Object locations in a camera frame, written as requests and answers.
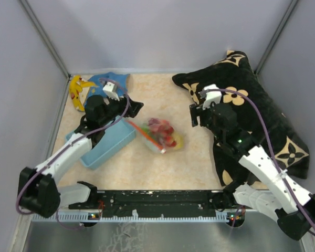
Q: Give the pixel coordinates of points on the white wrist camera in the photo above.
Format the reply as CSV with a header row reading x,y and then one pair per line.
x,y
110,89
212,96

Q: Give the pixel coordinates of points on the black floral pillow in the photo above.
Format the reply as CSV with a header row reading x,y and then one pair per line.
x,y
256,112

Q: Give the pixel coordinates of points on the yellow pikachu plush toy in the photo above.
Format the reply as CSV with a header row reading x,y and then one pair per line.
x,y
78,91

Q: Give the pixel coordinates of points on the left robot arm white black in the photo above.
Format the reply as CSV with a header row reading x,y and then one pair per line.
x,y
38,190

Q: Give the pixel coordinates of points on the light blue plastic basket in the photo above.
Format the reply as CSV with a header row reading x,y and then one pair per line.
x,y
115,138

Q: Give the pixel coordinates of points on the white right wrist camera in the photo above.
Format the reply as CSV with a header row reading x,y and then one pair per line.
x,y
212,96

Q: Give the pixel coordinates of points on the grey slotted cable duct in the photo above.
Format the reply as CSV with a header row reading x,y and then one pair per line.
x,y
87,217

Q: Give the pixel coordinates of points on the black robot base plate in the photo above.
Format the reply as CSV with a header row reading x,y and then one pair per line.
x,y
174,203

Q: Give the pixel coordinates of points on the purple grape bunch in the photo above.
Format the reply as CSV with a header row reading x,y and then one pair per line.
x,y
154,124

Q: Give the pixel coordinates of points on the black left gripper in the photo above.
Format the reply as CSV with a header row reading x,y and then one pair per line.
x,y
134,107

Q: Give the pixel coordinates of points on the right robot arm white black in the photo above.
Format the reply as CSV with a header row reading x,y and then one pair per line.
x,y
290,205

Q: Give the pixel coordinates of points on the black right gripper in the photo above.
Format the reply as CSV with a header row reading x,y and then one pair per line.
x,y
196,109

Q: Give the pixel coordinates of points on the clear zip bag orange zipper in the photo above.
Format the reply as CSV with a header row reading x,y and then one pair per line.
x,y
154,140

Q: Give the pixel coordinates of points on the red strawberry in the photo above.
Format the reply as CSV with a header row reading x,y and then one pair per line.
x,y
166,130

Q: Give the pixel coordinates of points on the blue cloth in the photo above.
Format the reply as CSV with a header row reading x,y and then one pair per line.
x,y
98,89

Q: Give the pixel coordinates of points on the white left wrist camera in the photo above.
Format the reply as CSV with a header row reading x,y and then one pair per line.
x,y
110,89

